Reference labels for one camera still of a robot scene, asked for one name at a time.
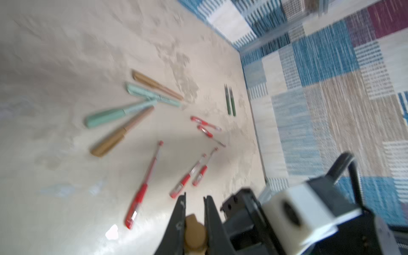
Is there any tan marker cap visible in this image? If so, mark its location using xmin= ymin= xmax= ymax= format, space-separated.
xmin=184 ymin=214 xmax=208 ymax=255

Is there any red pen leftmost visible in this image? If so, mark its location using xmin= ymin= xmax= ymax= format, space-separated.
xmin=124 ymin=140 xmax=164 ymax=230

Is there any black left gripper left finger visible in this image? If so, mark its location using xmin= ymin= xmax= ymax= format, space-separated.
xmin=154 ymin=193 xmax=186 ymax=255

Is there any red pen right lower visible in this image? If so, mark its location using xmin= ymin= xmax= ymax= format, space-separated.
xmin=192 ymin=147 xmax=219 ymax=187

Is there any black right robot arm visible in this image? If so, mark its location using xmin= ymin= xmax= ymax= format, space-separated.
xmin=210 ymin=152 xmax=408 ymax=255

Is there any mint highlighter pen upper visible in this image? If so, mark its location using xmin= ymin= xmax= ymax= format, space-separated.
xmin=125 ymin=82 xmax=182 ymax=107

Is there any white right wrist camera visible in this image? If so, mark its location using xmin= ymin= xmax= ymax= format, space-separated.
xmin=261 ymin=177 xmax=362 ymax=255

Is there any dark green marker pen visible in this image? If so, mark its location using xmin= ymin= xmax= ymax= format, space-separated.
xmin=224 ymin=84 xmax=231 ymax=115

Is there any tan highlighter pen lower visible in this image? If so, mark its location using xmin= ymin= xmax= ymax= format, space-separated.
xmin=90 ymin=106 xmax=155 ymax=157

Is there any red pen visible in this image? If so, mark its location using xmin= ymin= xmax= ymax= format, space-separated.
xmin=192 ymin=147 xmax=219 ymax=187
xmin=124 ymin=140 xmax=164 ymax=230
xmin=197 ymin=125 xmax=226 ymax=148
xmin=190 ymin=116 xmax=222 ymax=131
xmin=169 ymin=154 xmax=207 ymax=199

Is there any red pen middle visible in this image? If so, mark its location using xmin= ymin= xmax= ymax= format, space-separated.
xmin=169 ymin=154 xmax=207 ymax=199

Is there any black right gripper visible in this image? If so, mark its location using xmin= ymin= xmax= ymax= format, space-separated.
xmin=221 ymin=188 xmax=278 ymax=255

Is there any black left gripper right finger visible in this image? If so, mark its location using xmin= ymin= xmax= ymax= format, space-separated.
xmin=204 ymin=195 xmax=236 ymax=255

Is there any tan highlighter pen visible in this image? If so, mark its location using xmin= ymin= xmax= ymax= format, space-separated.
xmin=90 ymin=106 xmax=155 ymax=157
xmin=131 ymin=69 xmax=184 ymax=101

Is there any mint highlighter pen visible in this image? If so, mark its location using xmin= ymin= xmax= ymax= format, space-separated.
xmin=85 ymin=100 xmax=157 ymax=129
xmin=125 ymin=82 xmax=182 ymax=107

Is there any mint highlighter pen lower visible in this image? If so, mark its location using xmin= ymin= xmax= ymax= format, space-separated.
xmin=85 ymin=100 xmax=157 ymax=129

